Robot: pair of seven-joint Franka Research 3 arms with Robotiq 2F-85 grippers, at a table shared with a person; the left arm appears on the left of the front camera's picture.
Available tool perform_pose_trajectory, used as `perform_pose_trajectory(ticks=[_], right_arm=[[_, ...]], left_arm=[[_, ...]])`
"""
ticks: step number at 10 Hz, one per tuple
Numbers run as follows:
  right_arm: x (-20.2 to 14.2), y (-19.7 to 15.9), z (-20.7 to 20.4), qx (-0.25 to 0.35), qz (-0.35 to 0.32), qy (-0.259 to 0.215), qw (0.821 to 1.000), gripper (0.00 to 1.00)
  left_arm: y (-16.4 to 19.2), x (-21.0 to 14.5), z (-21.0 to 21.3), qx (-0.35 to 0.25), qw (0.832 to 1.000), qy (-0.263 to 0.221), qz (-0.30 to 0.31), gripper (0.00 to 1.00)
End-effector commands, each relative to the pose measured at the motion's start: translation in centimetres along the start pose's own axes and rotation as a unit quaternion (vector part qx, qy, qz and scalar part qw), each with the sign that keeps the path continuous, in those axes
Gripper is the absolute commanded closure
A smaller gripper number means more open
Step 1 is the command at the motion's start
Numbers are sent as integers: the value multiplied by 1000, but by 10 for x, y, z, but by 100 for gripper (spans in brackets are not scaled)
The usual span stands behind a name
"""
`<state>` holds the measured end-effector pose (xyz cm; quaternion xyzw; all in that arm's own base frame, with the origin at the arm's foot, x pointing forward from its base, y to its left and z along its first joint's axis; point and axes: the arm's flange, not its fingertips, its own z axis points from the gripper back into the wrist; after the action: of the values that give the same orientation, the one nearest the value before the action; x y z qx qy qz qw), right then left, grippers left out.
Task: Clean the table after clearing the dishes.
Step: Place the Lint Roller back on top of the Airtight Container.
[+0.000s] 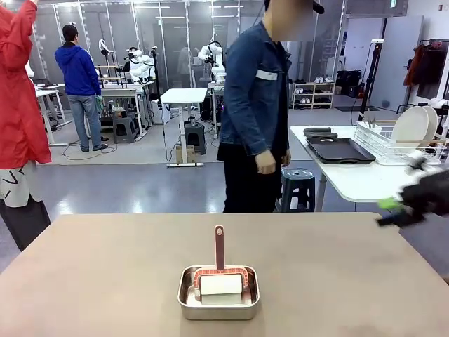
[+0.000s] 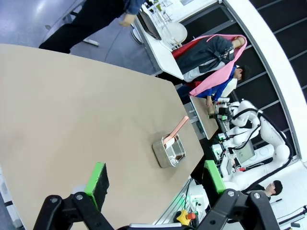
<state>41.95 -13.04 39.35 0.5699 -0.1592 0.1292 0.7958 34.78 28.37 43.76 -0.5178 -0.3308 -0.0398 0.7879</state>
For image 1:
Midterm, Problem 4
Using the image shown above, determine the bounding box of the grey step stool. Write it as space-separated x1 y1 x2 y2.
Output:
184 122 207 155
112 115 137 144

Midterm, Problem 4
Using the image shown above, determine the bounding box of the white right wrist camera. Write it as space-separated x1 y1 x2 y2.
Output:
405 150 443 175

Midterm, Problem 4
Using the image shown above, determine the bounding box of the long white work desk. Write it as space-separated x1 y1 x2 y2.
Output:
100 84 148 140

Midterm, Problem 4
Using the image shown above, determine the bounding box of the dark grey plastic stool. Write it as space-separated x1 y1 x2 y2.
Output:
276 167 316 213

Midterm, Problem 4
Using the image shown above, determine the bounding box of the white wire dish rack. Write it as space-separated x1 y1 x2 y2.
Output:
353 119 448 166

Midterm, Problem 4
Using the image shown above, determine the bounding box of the white standing desk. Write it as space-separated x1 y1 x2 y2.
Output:
160 87 208 168

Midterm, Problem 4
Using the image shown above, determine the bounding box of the wooden shoe rack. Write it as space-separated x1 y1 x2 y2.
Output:
293 81 336 110

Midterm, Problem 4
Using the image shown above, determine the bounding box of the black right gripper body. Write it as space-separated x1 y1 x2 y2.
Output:
399 170 449 219

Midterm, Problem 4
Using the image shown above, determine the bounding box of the rectangular steel container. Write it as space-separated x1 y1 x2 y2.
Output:
177 265 261 321

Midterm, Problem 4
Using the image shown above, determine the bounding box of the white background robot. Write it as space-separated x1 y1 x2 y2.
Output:
197 41 226 82
126 48 156 84

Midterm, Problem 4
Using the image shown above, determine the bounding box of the man in blue hoodie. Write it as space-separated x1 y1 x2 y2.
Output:
55 24 109 153

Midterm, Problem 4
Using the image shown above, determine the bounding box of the black floor mat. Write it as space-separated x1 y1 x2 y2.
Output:
335 105 380 112

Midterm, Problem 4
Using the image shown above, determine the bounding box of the wooden frame rack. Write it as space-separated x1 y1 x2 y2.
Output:
94 64 129 88

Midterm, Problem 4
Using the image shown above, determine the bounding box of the dark maroon hanging coat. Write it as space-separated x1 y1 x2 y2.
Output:
417 41 449 100

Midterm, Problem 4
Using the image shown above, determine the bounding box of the lint roller with brown handle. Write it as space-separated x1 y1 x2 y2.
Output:
192 224 250 305

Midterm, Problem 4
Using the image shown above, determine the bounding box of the person's right hand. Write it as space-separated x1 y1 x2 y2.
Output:
255 149 277 176

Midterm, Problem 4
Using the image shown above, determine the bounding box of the black clothes rack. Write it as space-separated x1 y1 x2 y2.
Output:
396 38 449 115

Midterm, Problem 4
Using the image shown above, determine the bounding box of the person in red coat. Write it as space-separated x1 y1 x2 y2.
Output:
0 0 53 252

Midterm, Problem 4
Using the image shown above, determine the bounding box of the black tripod stand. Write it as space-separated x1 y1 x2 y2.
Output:
357 39 385 122

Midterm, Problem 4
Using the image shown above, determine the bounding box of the denim sleeved right forearm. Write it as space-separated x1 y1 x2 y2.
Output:
238 115 274 157

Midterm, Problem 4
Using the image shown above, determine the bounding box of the pile of black bags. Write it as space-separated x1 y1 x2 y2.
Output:
336 69 362 98

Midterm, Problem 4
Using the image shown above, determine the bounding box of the orange hanging jacket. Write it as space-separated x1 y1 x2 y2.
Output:
403 44 426 87

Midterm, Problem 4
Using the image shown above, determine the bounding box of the person in denim jacket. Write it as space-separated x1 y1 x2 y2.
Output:
217 0 326 214

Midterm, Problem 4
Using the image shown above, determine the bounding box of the white side table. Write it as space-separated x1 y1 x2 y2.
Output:
290 125 449 213

